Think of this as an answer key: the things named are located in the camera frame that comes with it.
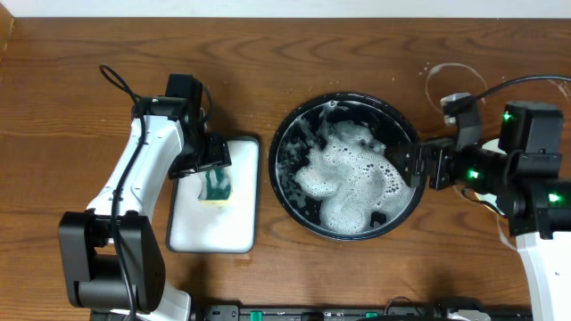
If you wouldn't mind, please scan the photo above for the round black tray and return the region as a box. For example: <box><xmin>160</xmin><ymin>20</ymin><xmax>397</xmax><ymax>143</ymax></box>
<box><xmin>268</xmin><ymin>93</ymin><xmax>425</xmax><ymax>241</ymax></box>

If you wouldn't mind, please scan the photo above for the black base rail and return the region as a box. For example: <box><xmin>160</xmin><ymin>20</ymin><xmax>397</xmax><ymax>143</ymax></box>
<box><xmin>88</xmin><ymin>297</ymin><xmax>532</xmax><ymax>321</ymax></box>

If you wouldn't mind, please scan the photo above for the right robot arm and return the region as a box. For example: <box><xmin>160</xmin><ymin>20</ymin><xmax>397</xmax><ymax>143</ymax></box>
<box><xmin>385</xmin><ymin>96</ymin><xmax>570</xmax><ymax>320</ymax></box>

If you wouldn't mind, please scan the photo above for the light green plate front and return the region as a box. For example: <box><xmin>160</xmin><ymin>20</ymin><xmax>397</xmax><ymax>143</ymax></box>
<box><xmin>475</xmin><ymin>138</ymin><xmax>507</xmax><ymax>217</ymax></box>

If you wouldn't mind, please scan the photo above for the green yellow sponge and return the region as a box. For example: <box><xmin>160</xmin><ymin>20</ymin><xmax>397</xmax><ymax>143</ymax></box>
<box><xmin>198</xmin><ymin>169</ymin><xmax>232</xmax><ymax>202</ymax></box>

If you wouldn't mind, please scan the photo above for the black rectangular foam tray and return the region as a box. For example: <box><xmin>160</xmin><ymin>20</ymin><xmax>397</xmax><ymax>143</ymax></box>
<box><xmin>166</xmin><ymin>136</ymin><xmax>261</xmax><ymax>254</ymax></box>

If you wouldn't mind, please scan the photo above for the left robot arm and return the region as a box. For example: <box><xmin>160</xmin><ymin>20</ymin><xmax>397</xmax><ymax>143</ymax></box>
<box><xmin>58</xmin><ymin>64</ymin><xmax>231</xmax><ymax>320</ymax></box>

